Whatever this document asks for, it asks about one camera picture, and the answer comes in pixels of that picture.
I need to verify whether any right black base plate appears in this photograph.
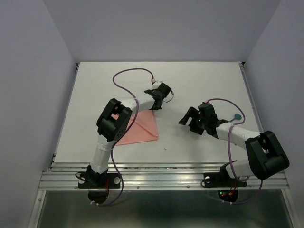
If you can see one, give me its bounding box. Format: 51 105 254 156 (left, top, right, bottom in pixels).
201 172 247 188

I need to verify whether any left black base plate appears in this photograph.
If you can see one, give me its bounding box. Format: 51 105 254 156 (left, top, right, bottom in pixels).
75 172 121 189

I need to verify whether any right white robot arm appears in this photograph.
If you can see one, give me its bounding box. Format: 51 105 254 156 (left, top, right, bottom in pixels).
179 102 290 188

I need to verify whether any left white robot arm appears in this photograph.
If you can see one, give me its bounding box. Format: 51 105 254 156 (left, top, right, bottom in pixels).
78 82 171 189

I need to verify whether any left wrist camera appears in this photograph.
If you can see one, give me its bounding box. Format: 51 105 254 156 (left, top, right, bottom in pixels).
152 81 162 88

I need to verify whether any pink satin napkin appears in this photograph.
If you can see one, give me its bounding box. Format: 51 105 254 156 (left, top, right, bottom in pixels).
117 110 159 145

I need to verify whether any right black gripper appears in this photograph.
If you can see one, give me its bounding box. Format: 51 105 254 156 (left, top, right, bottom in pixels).
178 106 207 135

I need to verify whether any teal plastic spoon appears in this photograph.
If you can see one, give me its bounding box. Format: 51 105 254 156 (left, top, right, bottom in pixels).
229 113 243 125

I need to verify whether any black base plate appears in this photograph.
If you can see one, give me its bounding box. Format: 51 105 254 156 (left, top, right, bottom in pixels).
201 172 247 188
75 172 121 189

